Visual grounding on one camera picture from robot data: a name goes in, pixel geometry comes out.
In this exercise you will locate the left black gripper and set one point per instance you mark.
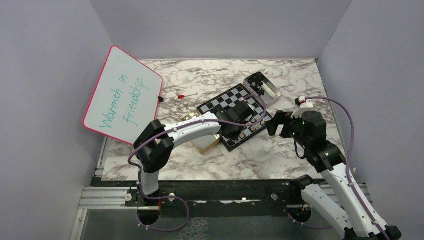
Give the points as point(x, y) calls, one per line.
point(233, 136)

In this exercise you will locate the black metal base rail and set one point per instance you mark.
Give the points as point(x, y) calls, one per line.
point(213, 198)

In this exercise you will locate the silver white tin tray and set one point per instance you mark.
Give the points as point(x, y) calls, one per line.
point(272, 94)

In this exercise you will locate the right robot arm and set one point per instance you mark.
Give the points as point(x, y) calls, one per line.
point(353, 217)

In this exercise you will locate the red capped white marker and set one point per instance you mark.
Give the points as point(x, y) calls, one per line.
point(187, 95)

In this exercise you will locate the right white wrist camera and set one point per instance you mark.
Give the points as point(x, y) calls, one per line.
point(304, 105)

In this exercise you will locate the pile of black pieces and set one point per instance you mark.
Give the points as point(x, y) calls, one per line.
point(256, 82)

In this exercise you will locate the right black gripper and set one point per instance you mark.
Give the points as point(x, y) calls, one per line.
point(281, 117)

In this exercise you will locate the white board pink rim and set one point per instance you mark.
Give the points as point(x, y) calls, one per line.
point(125, 99)

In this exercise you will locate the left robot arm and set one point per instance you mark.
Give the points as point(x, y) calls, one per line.
point(154, 146)

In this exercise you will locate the gold tin tray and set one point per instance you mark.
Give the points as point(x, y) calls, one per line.
point(205, 143)

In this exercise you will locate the black white chess board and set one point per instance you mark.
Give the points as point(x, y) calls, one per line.
point(228, 98)

